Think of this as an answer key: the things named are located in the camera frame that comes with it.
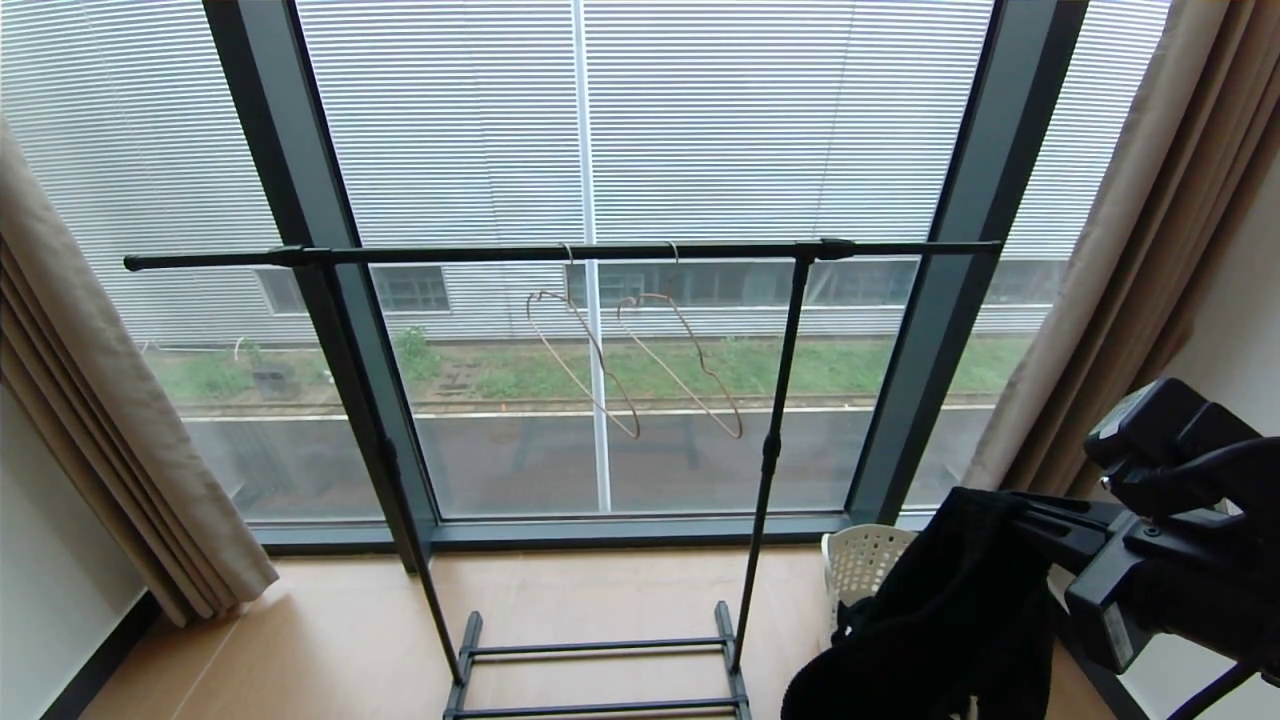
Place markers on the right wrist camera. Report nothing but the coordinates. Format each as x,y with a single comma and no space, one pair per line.
1160,430

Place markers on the beige curtain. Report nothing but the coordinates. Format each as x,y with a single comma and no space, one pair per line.
100,400
1150,250

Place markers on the black shorts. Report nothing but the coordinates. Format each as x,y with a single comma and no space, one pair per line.
950,620

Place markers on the black clothes rack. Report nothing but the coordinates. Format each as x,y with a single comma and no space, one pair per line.
500,253

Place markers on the pink clothes hanger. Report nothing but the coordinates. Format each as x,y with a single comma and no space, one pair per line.
680,374
583,374

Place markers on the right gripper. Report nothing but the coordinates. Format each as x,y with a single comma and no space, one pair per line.
1200,590

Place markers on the white laundry basket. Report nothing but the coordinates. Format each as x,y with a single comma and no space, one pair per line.
865,560

